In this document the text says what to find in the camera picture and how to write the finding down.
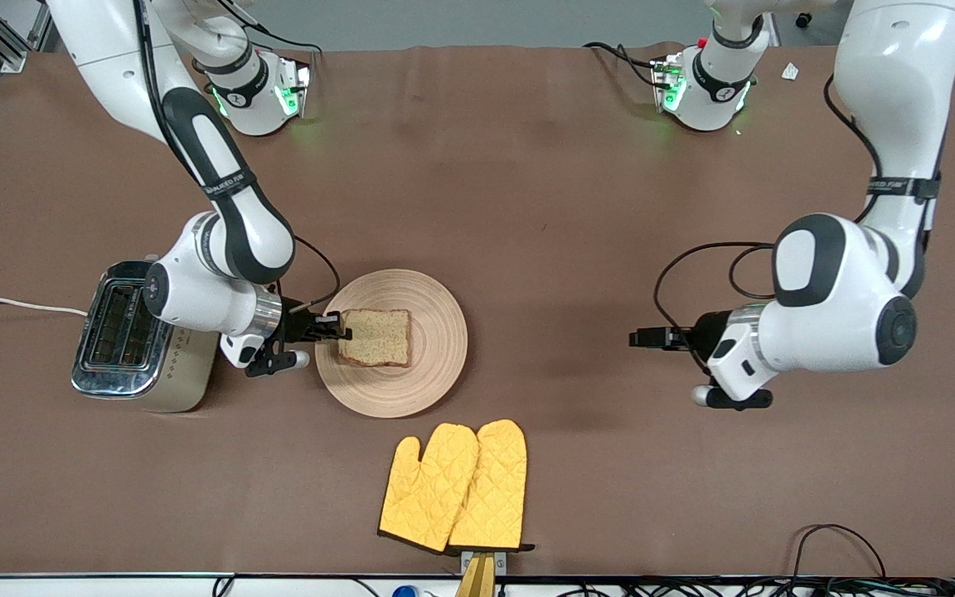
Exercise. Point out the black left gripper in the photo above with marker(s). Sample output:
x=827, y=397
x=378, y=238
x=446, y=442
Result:
x=705, y=332

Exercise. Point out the brown toast slice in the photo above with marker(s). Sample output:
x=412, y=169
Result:
x=376, y=338

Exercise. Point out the black caster wheel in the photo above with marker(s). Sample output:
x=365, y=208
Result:
x=805, y=18

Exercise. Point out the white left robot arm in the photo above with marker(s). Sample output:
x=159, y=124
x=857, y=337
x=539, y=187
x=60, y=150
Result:
x=842, y=307

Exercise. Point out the brown table cover sheet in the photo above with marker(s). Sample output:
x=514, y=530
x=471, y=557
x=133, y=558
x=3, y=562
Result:
x=527, y=207

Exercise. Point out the round wooden plate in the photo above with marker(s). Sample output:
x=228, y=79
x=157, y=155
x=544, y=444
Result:
x=436, y=365

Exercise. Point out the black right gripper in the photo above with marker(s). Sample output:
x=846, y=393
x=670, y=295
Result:
x=297, y=326

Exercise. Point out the yellow quilted oven mitt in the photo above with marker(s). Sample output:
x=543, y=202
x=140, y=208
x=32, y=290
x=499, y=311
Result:
x=494, y=489
x=424, y=497

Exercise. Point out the silver two-slot toaster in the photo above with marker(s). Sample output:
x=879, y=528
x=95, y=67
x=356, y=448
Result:
x=129, y=332

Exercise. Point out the wooden stick with metal bracket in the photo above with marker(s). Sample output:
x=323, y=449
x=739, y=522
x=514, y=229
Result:
x=477, y=580

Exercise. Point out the blue cap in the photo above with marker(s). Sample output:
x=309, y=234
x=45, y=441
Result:
x=404, y=592

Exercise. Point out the aluminium frame profile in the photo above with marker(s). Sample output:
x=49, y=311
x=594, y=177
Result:
x=13, y=58

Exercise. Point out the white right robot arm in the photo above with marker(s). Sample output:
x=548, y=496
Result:
x=229, y=215

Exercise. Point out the white paper scrap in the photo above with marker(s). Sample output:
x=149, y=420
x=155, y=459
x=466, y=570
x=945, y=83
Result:
x=790, y=71

